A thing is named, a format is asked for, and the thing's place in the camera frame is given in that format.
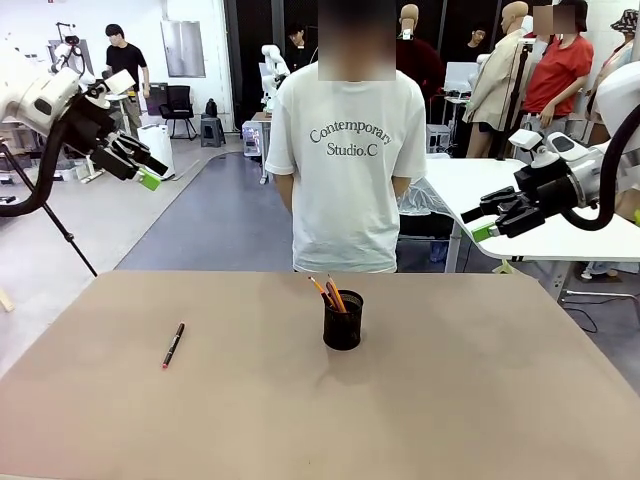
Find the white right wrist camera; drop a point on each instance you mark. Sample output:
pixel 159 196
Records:
pixel 526 140

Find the person in black T-shirt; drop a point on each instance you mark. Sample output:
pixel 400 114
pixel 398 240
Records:
pixel 125 60

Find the black tripod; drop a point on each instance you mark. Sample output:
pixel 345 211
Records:
pixel 515 100
pixel 65 232

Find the mannequin in beige coat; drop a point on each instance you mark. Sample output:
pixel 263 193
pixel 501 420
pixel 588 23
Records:
pixel 495 85

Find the white air purifier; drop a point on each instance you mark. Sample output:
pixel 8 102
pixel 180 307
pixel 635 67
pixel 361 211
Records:
pixel 157 142

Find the person in black with glasses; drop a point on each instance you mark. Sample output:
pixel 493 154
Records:
pixel 477 50

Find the person's left forearm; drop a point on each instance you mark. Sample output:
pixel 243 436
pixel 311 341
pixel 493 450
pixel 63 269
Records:
pixel 403 186

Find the person's right forearm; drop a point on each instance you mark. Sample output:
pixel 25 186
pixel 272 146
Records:
pixel 285 192

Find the clear plastic sheet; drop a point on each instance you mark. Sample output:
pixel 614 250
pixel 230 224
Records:
pixel 425 197

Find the mannequin with bucket hat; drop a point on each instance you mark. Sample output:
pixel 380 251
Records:
pixel 627 25

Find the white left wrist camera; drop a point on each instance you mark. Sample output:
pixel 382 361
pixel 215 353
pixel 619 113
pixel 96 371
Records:
pixel 120 81

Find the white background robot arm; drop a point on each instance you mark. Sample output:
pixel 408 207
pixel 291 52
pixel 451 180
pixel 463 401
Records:
pixel 274 70

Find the metal wall panel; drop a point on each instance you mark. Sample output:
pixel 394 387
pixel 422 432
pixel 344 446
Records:
pixel 183 49

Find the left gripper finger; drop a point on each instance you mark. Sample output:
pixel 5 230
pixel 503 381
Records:
pixel 145 156
pixel 149 180

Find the wooden block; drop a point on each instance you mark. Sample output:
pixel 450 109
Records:
pixel 6 300

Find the black office chair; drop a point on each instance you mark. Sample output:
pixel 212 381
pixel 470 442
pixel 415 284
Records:
pixel 178 107

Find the white curved table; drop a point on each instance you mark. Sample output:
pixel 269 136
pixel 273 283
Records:
pixel 550 240

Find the white board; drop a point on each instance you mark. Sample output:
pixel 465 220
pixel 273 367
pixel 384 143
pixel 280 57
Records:
pixel 462 77

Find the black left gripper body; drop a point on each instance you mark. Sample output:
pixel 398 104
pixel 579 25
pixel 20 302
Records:
pixel 90 127

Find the grey stool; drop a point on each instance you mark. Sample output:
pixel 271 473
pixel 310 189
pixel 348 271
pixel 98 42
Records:
pixel 213 130

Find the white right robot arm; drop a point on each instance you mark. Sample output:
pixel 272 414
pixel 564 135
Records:
pixel 620 100

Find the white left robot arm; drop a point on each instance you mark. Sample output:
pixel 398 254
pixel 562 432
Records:
pixel 25 95

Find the black bag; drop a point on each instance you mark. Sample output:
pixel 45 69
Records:
pixel 211 107

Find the black marker pink ends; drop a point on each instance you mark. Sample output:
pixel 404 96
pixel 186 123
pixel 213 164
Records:
pixel 173 346

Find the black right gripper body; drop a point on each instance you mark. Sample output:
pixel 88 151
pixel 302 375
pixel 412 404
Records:
pixel 550 190

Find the dark red pen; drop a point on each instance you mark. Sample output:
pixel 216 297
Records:
pixel 331 291

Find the yellow pencil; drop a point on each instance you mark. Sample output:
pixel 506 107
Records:
pixel 318 286
pixel 338 296

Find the black mesh pen holder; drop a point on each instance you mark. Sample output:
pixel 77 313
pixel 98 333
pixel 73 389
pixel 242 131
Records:
pixel 343 325

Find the grey plastic crate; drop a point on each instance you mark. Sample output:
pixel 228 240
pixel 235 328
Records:
pixel 70 174

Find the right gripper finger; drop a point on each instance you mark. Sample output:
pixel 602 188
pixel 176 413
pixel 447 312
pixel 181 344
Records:
pixel 515 222
pixel 492 202

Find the lit computer tower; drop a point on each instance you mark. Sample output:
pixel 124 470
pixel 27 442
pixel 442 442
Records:
pixel 255 139

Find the white robot with camera stand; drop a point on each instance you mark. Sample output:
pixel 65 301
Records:
pixel 62 52

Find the person in white T-shirt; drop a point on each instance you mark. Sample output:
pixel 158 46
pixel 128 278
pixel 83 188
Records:
pixel 350 125

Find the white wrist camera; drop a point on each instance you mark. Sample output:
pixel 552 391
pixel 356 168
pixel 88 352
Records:
pixel 120 81
pixel 526 140

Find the mannequin in dark red top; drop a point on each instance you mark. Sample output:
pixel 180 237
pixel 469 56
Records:
pixel 425 60

